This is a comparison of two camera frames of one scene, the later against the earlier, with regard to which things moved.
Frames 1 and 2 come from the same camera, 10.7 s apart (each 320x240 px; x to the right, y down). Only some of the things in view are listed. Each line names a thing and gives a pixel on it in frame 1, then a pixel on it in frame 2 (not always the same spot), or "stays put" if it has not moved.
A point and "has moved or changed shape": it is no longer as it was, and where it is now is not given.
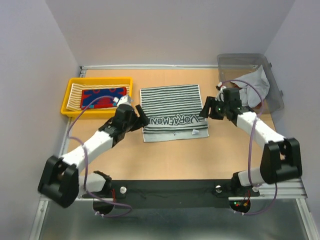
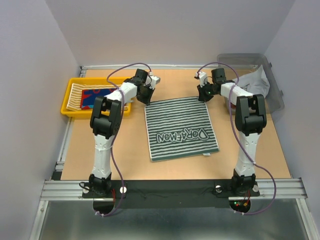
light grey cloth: [253, 87] stays put
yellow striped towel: [73, 103] stays put
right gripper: [210, 102] → [203, 96]
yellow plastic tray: [101, 113] stays put
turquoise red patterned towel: [88, 96] stays put
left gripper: [144, 120] → [146, 100]
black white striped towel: [173, 113] has moved or changed shape
